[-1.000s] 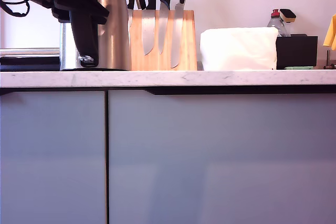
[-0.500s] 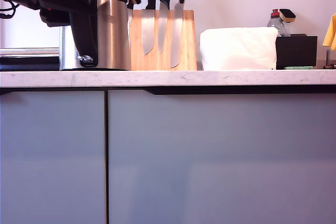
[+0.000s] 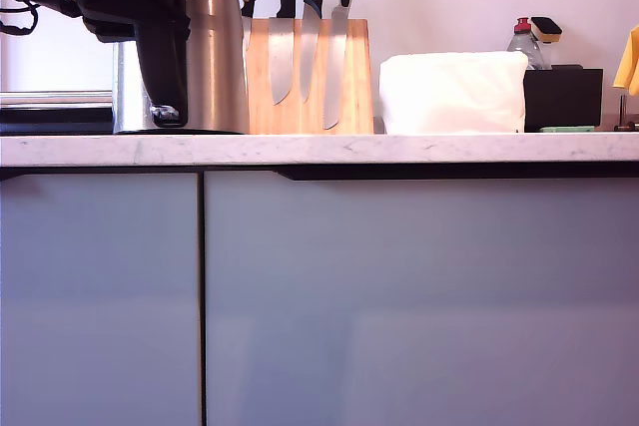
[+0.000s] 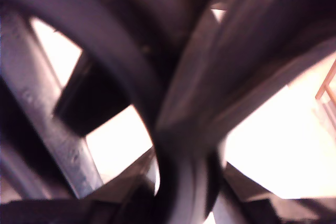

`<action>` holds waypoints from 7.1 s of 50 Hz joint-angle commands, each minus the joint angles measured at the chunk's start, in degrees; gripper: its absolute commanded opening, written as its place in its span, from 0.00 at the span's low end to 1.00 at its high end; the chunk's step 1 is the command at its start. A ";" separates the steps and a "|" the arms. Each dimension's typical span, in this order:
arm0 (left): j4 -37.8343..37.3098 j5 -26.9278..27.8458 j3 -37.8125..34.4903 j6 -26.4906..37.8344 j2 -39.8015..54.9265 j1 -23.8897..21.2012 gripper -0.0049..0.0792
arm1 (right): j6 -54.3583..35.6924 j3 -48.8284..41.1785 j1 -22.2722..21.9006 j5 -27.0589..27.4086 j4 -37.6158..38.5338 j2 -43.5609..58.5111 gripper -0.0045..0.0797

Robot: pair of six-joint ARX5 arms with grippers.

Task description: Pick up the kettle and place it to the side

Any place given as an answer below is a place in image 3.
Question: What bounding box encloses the stainless kettle with black handle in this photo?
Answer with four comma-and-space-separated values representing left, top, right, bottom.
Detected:
113, 0, 253, 137

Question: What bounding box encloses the black kettle base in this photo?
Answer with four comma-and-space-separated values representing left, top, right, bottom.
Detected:
113, 127, 252, 138

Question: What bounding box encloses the wooden knife block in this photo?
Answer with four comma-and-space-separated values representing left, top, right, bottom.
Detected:
241, 17, 377, 137

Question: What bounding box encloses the narrow grey cabinet door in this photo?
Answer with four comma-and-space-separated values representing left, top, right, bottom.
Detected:
0, 172, 202, 426

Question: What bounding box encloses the clear soap bottle red cap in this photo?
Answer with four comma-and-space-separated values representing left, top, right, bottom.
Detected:
505, 16, 547, 72

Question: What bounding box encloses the black sink caddy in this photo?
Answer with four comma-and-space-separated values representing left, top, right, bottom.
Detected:
522, 63, 605, 135

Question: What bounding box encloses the green sponge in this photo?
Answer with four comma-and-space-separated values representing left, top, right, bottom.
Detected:
539, 124, 597, 135

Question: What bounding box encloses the yellow banana bunch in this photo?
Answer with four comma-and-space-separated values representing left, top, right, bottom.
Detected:
611, 23, 639, 98

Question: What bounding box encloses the wide grey cabinet door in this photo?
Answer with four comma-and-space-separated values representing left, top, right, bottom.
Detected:
205, 171, 639, 426

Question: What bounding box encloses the metal sink tap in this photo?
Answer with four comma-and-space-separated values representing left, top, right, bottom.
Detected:
613, 94, 639, 135

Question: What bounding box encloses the short paring knife black handle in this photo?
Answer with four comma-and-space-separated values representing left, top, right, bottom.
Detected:
241, 0, 260, 54

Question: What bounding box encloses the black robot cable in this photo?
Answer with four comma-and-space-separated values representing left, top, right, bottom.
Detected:
0, 0, 43, 39

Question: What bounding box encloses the black grill with silver handle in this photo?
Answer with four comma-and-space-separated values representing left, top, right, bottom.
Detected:
0, 88, 118, 138

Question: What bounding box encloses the wide santoku knife black handle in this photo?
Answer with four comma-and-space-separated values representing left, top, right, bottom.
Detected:
268, 0, 299, 108

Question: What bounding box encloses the carving knife curved black handle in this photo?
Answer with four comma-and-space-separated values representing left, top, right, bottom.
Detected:
299, 0, 334, 104

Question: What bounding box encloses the serrated bread knife black handle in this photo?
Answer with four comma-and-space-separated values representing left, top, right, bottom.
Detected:
322, 0, 359, 132

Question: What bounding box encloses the black cabinet handle strip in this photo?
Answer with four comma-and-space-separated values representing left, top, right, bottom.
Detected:
273, 164, 639, 183

